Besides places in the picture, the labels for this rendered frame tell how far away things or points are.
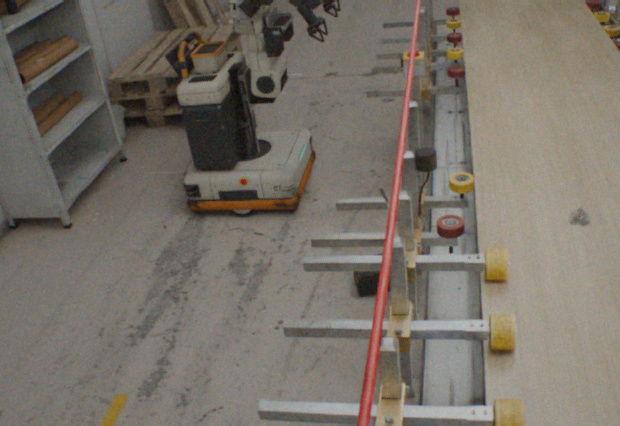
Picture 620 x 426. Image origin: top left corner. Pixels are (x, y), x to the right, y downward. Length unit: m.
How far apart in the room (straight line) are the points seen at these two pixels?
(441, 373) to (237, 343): 1.33
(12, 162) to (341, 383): 2.43
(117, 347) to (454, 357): 1.75
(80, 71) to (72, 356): 2.21
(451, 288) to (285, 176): 1.71
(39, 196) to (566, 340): 3.33
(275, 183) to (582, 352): 2.43
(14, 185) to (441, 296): 2.90
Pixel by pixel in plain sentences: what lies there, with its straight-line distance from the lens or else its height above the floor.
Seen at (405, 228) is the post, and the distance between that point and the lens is 1.67.
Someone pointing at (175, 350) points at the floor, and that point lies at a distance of 3.04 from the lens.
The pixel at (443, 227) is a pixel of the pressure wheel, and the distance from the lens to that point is 1.90.
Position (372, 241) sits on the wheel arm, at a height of 0.85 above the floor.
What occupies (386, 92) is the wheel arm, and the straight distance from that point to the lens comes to 3.09.
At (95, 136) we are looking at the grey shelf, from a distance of 4.92.
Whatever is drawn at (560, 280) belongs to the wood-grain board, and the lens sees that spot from 1.73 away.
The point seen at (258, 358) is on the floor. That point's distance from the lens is 2.89.
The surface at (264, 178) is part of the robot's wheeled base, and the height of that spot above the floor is 0.25.
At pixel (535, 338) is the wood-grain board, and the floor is 0.90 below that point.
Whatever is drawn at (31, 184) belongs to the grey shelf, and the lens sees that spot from 4.20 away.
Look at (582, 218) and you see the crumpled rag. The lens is 1.96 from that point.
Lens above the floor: 1.97
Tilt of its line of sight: 31 degrees down
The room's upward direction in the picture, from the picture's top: 9 degrees counter-clockwise
